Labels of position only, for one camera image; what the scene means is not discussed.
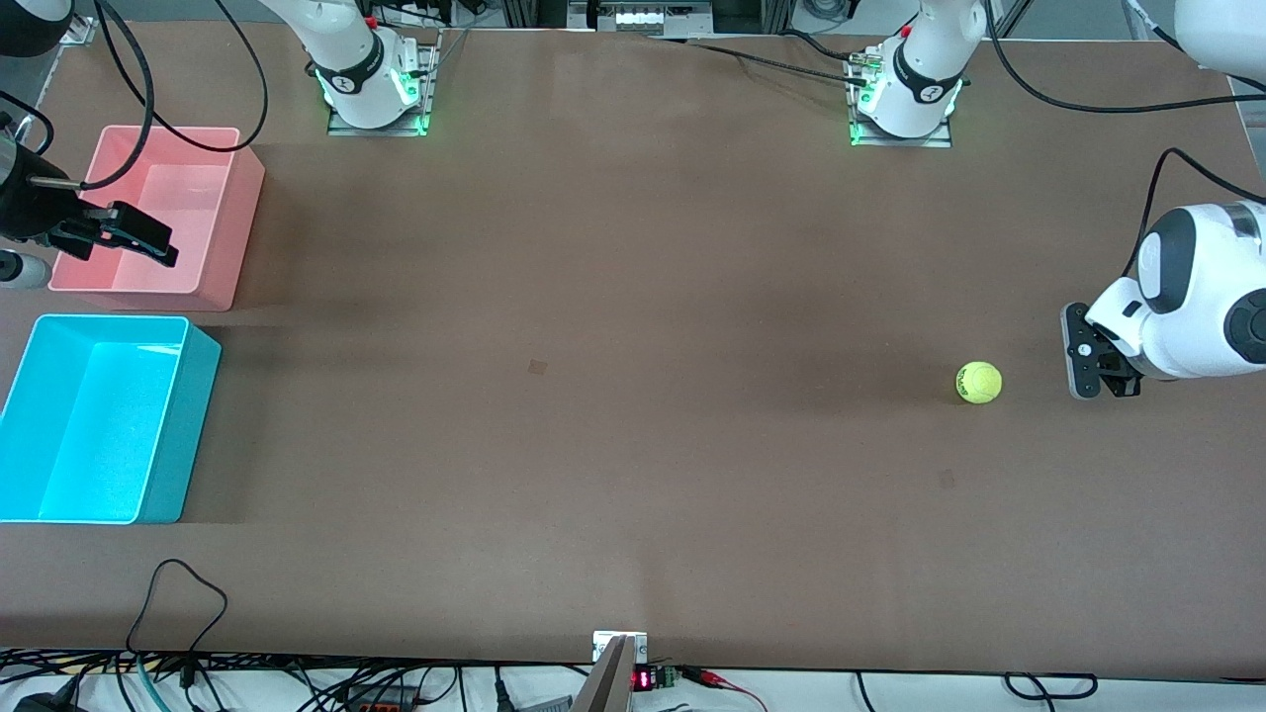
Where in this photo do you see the red alligator clip lead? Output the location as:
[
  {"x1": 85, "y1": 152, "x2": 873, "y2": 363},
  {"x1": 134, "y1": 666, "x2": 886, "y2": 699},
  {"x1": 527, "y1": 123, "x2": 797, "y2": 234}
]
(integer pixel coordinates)
[{"x1": 680, "y1": 665, "x2": 769, "y2": 712}]

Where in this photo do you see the thin black looped cable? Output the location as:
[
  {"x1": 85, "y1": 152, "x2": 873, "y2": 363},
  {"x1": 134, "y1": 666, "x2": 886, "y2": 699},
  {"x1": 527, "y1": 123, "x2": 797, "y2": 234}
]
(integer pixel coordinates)
[{"x1": 127, "y1": 558, "x2": 229, "y2": 685}]

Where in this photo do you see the pink plastic bin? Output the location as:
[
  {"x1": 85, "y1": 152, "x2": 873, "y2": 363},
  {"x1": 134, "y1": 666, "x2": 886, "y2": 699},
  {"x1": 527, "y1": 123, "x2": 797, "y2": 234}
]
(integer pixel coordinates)
[{"x1": 47, "y1": 125, "x2": 266, "y2": 312}]

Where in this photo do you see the white power strip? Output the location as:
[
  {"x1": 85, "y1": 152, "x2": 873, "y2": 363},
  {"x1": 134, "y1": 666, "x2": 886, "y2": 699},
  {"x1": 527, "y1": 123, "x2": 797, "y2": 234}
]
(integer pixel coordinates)
[{"x1": 590, "y1": 3, "x2": 715, "y2": 33}]

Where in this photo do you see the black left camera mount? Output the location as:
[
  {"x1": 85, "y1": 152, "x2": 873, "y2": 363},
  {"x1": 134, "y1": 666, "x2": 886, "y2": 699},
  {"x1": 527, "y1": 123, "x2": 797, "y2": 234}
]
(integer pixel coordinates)
[{"x1": 1061, "y1": 302, "x2": 1106, "y2": 373}]

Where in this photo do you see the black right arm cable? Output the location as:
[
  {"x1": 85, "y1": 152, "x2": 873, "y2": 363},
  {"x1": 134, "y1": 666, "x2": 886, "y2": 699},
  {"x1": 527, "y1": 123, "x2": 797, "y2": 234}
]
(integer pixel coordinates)
[{"x1": 0, "y1": 0, "x2": 269, "y2": 193}]

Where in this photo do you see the black base power cable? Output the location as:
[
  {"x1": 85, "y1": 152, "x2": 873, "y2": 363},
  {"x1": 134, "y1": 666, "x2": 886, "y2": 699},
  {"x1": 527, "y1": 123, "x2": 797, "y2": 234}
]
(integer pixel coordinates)
[
  {"x1": 779, "y1": 28, "x2": 857, "y2": 62},
  {"x1": 648, "y1": 35, "x2": 871, "y2": 88}
]

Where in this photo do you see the yellow tennis ball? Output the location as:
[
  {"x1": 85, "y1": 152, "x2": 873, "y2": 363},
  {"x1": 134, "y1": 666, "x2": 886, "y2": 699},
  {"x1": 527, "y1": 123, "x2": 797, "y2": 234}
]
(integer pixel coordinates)
[{"x1": 954, "y1": 360, "x2": 1004, "y2": 406}]

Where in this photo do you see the grey camera pole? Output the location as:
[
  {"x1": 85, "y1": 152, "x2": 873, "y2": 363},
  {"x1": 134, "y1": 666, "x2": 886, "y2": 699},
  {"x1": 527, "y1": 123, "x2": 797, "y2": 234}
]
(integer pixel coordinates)
[{"x1": 571, "y1": 636, "x2": 637, "y2": 712}]

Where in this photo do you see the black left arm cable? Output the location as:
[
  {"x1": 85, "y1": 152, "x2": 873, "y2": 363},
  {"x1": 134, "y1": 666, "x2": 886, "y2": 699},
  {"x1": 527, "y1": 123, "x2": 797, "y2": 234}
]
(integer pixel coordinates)
[{"x1": 984, "y1": 0, "x2": 1266, "y2": 290}]

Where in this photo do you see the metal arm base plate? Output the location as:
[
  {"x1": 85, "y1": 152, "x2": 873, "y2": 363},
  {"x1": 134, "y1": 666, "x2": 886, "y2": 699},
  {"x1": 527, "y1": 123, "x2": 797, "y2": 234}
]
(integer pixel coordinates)
[
  {"x1": 326, "y1": 30, "x2": 442, "y2": 137},
  {"x1": 848, "y1": 49, "x2": 956, "y2": 149}
]

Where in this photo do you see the silver camera clamp bracket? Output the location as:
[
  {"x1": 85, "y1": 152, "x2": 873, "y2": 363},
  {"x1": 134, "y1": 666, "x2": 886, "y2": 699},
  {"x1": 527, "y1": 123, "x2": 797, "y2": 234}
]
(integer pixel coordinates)
[{"x1": 591, "y1": 630, "x2": 649, "y2": 664}]

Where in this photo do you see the blue plastic bin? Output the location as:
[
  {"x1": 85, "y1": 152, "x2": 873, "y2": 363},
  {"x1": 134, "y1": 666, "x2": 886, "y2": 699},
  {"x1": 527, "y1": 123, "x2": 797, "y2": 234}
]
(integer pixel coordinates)
[{"x1": 0, "y1": 313, "x2": 223, "y2": 525}]

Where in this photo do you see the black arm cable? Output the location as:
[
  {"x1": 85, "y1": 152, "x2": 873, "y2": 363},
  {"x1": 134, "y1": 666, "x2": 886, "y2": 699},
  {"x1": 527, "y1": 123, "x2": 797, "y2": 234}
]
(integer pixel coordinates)
[
  {"x1": 0, "y1": 0, "x2": 269, "y2": 193},
  {"x1": 984, "y1": 0, "x2": 1266, "y2": 290}
]

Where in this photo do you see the black coiled cable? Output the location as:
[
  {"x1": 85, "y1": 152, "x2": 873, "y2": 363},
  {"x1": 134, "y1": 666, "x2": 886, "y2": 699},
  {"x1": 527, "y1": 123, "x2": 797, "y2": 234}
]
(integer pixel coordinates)
[{"x1": 1003, "y1": 671, "x2": 1099, "y2": 700}]

